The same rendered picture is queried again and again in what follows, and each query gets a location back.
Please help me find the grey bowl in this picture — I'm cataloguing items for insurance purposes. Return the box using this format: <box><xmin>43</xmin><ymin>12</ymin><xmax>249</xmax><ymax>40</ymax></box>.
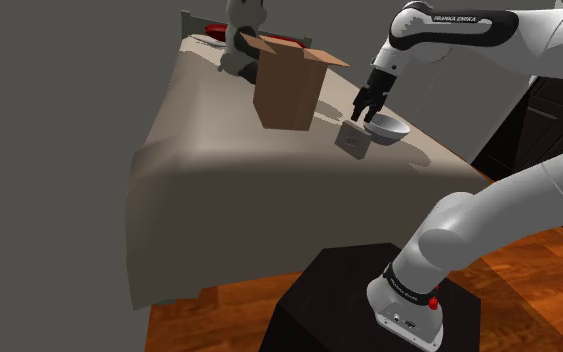
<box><xmin>363</xmin><ymin>114</ymin><xmax>411</xmax><ymax>147</ymax></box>

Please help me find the small grey flat box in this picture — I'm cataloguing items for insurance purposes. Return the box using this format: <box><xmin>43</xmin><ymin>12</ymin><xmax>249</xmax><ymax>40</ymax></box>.
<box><xmin>334</xmin><ymin>119</ymin><xmax>374</xmax><ymax>161</ymax></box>

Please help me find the open brown cardboard box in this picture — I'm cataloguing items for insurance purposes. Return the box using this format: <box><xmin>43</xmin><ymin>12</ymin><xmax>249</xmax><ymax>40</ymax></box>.
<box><xmin>239</xmin><ymin>32</ymin><xmax>351</xmax><ymax>132</ymax></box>

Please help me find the grey plush toy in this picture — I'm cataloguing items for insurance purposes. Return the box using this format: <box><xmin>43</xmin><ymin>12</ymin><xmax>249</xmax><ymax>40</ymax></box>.
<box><xmin>217</xmin><ymin>0</ymin><xmax>269</xmax><ymax>85</ymax></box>

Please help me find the bed with beige cover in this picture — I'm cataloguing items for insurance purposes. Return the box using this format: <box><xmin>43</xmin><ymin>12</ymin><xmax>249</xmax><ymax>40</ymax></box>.
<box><xmin>124</xmin><ymin>10</ymin><xmax>493</xmax><ymax>312</ymax></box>

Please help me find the dark wooden cabinet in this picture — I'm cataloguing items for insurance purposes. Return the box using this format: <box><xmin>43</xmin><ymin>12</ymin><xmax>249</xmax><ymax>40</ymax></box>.
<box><xmin>470</xmin><ymin>75</ymin><xmax>563</xmax><ymax>184</ymax></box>

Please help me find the red pillow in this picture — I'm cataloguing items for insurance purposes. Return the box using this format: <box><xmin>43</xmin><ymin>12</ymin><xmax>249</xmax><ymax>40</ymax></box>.
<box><xmin>204</xmin><ymin>23</ymin><xmax>308</xmax><ymax>50</ymax></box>

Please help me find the black robot stand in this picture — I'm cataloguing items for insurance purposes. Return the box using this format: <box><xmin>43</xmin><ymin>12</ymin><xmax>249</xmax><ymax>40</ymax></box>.
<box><xmin>258</xmin><ymin>242</ymin><xmax>483</xmax><ymax>352</ymax></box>

